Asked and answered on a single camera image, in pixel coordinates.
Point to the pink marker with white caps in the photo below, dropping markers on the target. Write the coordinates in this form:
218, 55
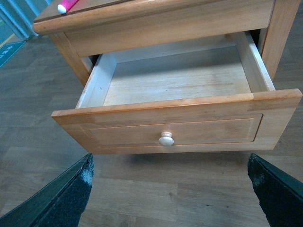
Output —
65, 5

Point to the blue floor sign sticker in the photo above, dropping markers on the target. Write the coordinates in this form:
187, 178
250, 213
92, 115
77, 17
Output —
8, 50

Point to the wooden nightstand cabinet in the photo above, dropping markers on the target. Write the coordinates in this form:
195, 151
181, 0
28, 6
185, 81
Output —
99, 26

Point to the grey-green pleated curtain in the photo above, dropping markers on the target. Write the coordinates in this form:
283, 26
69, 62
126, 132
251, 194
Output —
20, 14

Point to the wooden drawer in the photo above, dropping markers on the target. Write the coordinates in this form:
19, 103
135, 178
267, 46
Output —
200, 95

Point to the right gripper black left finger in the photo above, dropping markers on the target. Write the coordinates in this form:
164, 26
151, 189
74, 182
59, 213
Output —
60, 203

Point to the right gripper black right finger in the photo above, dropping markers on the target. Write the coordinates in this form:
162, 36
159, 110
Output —
280, 195

